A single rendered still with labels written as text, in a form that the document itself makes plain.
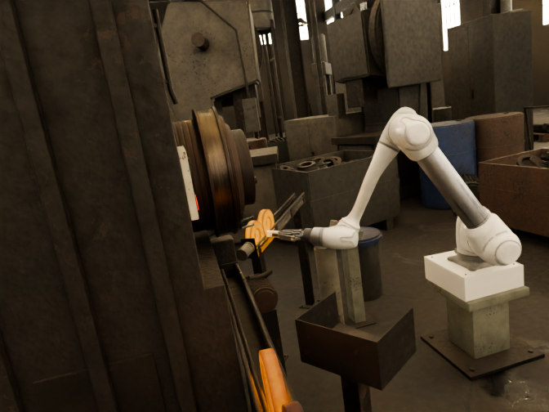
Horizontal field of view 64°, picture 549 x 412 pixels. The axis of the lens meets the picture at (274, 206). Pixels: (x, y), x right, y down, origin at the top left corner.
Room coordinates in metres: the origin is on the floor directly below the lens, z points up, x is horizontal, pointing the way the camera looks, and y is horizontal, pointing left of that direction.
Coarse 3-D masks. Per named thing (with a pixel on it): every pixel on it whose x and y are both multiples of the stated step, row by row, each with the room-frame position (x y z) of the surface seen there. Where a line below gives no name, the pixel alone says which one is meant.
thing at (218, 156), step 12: (204, 120) 1.47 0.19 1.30; (216, 120) 1.46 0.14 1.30; (204, 132) 1.42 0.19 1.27; (216, 132) 1.42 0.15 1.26; (216, 144) 1.40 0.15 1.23; (216, 156) 1.38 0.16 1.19; (228, 156) 1.38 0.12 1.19; (216, 168) 1.37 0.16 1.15; (228, 168) 1.37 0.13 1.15; (216, 180) 1.37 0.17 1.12; (228, 180) 1.37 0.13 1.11; (216, 192) 1.37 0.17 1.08; (228, 192) 1.37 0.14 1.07; (216, 204) 1.38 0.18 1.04; (228, 204) 1.39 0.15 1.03; (228, 216) 1.41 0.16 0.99; (228, 228) 1.46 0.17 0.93
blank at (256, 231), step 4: (248, 224) 2.08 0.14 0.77; (256, 224) 2.10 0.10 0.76; (260, 224) 2.14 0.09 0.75; (248, 228) 2.05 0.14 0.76; (252, 228) 2.06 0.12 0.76; (256, 228) 2.09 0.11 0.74; (260, 228) 2.13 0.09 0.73; (248, 232) 2.04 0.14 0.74; (252, 232) 2.05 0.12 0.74; (256, 232) 2.13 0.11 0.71; (260, 232) 2.13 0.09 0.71; (248, 236) 2.03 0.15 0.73; (252, 236) 2.05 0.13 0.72; (256, 236) 2.13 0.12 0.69; (260, 236) 2.12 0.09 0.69; (256, 240) 2.11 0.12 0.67; (256, 244) 2.06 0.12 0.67
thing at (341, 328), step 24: (312, 312) 1.20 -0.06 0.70; (336, 312) 1.28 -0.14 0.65; (408, 312) 1.09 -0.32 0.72; (312, 336) 1.10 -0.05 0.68; (336, 336) 1.05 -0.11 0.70; (360, 336) 1.20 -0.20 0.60; (384, 336) 0.99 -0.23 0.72; (408, 336) 1.08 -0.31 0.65; (312, 360) 1.11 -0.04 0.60; (336, 360) 1.05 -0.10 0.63; (360, 360) 1.00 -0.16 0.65; (384, 360) 0.98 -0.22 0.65; (360, 384) 1.11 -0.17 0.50; (384, 384) 0.97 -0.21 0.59; (360, 408) 1.10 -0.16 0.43
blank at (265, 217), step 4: (260, 212) 2.22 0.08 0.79; (264, 212) 2.21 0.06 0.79; (268, 212) 2.25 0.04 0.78; (260, 216) 2.20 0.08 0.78; (264, 216) 2.20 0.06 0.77; (268, 216) 2.24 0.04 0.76; (272, 216) 2.29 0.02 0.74; (260, 220) 2.18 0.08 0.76; (264, 220) 2.19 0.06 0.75; (268, 220) 2.27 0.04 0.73; (272, 220) 2.28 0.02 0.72; (264, 224) 2.18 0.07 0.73; (268, 224) 2.27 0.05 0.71; (272, 224) 2.28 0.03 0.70; (264, 228) 2.18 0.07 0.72; (268, 228) 2.25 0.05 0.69; (264, 232) 2.17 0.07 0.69
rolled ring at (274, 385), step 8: (264, 352) 0.89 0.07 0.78; (272, 352) 0.89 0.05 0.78; (264, 360) 0.86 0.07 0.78; (272, 360) 0.86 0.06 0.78; (264, 368) 0.85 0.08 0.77; (272, 368) 0.84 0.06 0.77; (264, 376) 0.94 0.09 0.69; (272, 376) 0.82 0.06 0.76; (280, 376) 0.82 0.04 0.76; (264, 384) 0.94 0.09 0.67; (272, 384) 0.81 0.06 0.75; (280, 384) 0.81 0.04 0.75; (272, 392) 0.80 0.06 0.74; (280, 392) 0.80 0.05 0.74; (272, 400) 0.80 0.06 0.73; (280, 400) 0.80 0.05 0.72; (272, 408) 0.89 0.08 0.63; (280, 408) 0.79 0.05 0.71
